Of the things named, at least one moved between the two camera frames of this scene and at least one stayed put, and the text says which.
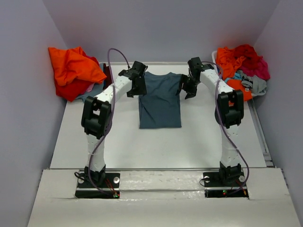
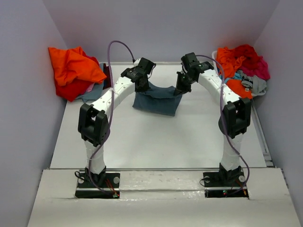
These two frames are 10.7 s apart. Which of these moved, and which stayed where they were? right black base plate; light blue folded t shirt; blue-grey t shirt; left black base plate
Moved: blue-grey t shirt
Stayed: light blue folded t shirt; right black base plate; left black base plate
